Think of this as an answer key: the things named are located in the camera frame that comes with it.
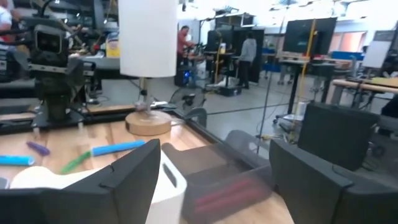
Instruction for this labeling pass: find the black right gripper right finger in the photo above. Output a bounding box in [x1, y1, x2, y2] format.
[269, 138, 398, 224]

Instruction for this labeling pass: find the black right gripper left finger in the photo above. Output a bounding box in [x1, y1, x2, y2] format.
[0, 138, 162, 224]

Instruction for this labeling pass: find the green marker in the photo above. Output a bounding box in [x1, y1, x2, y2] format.
[60, 151, 93, 175]

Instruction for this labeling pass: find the blue marker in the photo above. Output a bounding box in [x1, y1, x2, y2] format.
[0, 154, 36, 167]
[90, 139, 147, 157]

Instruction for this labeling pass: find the purple marker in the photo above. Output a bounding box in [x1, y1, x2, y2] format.
[25, 141, 51, 157]

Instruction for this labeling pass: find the red marker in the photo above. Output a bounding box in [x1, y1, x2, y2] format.
[194, 177, 261, 205]
[194, 188, 267, 214]

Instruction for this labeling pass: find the yellow box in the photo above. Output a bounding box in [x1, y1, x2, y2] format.
[105, 30, 121, 58]

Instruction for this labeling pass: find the black box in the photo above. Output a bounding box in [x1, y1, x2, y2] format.
[297, 101, 382, 172]

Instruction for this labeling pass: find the person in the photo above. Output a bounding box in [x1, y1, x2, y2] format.
[236, 30, 258, 90]
[0, 0, 20, 43]
[176, 25, 196, 68]

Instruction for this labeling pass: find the white plastic bin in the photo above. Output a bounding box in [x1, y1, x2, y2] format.
[9, 148, 188, 224]

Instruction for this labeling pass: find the white shade table lamp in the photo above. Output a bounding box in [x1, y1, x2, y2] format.
[118, 0, 178, 137]

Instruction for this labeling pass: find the black plastic bin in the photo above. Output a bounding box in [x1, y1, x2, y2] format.
[160, 129, 276, 224]

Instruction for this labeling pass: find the wooden table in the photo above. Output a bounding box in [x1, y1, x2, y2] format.
[331, 76, 398, 96]

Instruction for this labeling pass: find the black floor fan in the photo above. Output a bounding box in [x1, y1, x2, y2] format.
[169, 86, 208, 113]

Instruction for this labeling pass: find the white board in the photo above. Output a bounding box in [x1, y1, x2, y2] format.
[361, 39, 393, 70]

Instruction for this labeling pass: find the black monitor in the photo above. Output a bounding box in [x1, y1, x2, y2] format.
[282, 17, 338, 57]

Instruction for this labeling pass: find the black cabinet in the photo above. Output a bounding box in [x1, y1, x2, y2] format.
[206, 26, 265, 85]

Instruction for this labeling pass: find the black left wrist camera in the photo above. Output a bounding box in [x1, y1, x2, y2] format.
[33, 24, 70, 56]

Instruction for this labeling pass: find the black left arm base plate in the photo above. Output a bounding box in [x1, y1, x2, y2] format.
[30, 108, 94, 130]

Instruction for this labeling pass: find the black aluminium table frame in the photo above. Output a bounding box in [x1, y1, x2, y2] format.
[0, 104, 224, 147]

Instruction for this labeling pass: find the yellow hanging cable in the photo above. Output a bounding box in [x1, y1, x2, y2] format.
[287, 18, 317, 142]

